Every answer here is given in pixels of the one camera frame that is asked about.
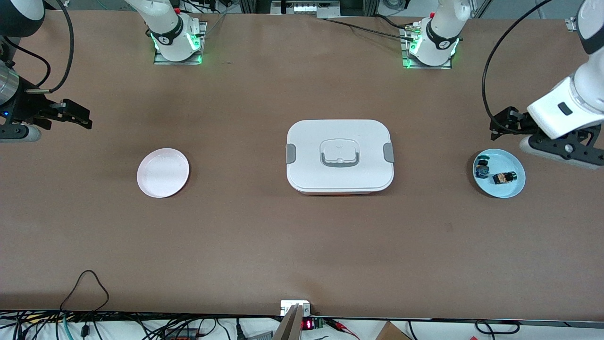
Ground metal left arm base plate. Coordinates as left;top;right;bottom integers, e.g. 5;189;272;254
401;27;454;70

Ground thin black looped cable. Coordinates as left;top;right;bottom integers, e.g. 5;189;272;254
60;270;110;313

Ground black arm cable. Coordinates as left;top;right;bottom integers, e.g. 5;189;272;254
482;0;554;124
4;0;75;93

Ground white lunch box grey clips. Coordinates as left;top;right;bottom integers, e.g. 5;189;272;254
285;119;395;195

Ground black cable on table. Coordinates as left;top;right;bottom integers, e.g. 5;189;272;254
326;17;418;41

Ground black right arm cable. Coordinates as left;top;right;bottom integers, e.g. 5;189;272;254
4;0;75;93

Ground brown cardboard piece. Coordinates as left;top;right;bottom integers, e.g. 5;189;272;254
374;322;412;340

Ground pink round plate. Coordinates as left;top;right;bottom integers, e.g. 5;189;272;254
136;148;190;199

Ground grey device with lights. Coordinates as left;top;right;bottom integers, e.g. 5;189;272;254
270;0;341;16

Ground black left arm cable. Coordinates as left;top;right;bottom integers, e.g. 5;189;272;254
482;0;554;124

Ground grey slanted bar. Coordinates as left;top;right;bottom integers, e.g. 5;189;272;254
273;304;303;340

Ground black coiled floor cable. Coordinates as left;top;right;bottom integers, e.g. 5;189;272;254
474;320;521;336

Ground small white box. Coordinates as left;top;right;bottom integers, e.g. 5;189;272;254
280;300;311;317

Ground red clip lead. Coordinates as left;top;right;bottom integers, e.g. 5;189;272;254
328;318;360;340

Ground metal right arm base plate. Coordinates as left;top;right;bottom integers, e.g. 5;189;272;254
153;21;208;66

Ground light blue round plate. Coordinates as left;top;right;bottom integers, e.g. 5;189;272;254
472;148;526;199

